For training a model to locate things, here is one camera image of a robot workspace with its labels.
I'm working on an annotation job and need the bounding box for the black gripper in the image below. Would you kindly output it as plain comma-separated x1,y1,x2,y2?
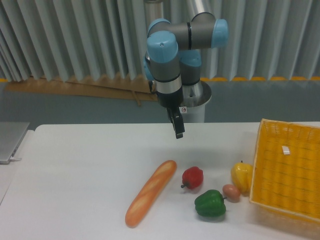
149,80,185,139

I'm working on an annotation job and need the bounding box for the long baguette bread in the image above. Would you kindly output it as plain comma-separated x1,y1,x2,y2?
124,160,177,228

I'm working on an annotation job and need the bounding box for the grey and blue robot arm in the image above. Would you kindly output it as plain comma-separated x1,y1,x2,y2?
143,0,229,139

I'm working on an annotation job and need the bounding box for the white tag in basket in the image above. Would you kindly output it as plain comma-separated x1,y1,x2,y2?
282,145,291,155

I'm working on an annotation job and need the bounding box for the yellow woven basket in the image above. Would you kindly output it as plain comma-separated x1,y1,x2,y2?
249,119,320,223

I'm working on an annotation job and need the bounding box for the brown cardboard sheet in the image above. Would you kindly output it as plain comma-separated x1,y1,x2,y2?
5,76,157,106

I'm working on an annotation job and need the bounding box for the red bell pepper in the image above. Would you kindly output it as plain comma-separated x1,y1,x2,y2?
180,166,204,190

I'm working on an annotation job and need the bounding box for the yellow bell pepper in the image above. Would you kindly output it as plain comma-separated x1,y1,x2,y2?
230,161,253,194

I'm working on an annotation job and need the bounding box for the green bell pepper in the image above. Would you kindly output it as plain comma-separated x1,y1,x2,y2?
194,189,226,218

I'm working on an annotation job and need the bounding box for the brown egg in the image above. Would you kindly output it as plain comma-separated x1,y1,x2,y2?
222,184,241,203

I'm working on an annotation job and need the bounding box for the silver laptop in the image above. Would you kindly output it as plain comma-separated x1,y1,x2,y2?
0,121,30,165

